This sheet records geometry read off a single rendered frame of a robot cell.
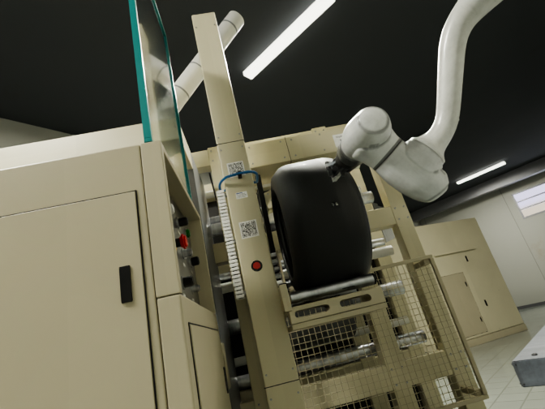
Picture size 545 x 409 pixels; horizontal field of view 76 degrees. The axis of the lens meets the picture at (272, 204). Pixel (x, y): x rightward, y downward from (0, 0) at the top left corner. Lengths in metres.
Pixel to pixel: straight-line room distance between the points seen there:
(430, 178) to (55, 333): 0.87
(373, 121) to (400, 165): 0.13
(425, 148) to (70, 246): 0.83
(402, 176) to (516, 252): 11.63
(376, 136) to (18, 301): 0.84
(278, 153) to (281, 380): 1.12
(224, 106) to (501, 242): 11.38
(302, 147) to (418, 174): 1.14
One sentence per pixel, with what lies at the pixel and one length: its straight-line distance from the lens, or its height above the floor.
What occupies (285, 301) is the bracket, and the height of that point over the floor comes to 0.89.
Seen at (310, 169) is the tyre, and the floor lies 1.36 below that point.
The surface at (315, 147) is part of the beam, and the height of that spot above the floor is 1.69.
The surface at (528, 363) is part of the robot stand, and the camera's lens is 0.74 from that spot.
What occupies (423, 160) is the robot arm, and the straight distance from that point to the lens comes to 0.91.
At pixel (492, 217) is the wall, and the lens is 12.63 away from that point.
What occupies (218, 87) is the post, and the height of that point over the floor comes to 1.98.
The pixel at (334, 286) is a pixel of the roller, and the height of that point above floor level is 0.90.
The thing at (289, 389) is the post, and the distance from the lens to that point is 1.42.
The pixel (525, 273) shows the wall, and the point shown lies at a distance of 12.47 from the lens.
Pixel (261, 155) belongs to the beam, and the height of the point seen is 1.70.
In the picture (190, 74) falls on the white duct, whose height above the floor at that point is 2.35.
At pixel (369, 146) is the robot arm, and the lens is 0.89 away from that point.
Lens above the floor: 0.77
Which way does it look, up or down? 21 degrees up
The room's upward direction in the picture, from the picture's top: 14 degrees counter-clockwise
